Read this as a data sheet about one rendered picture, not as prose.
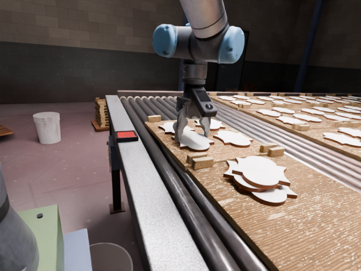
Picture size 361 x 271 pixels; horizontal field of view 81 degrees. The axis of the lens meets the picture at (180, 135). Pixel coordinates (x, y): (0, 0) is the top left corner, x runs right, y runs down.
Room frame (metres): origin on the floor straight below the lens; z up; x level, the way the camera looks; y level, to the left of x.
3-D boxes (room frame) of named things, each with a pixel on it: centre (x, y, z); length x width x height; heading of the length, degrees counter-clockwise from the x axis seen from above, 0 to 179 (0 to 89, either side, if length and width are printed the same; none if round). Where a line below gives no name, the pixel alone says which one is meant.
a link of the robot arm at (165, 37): (0.60, 0.02, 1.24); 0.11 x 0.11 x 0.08; 52
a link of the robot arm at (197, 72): (0.68, -0.03, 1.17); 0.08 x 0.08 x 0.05
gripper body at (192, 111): (0.69, -0.03, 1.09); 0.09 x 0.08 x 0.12; 26
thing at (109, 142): (0.90, 0.28, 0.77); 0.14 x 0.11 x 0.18; 22
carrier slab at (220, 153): (0.76, -0.09, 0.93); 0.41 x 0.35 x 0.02; 26
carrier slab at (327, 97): (1.97, -1.42, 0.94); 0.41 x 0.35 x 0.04; 22
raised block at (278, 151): (0.62, -0.31, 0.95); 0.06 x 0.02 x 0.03; 115
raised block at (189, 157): (0.53, -0.05, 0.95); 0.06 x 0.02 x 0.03; 116
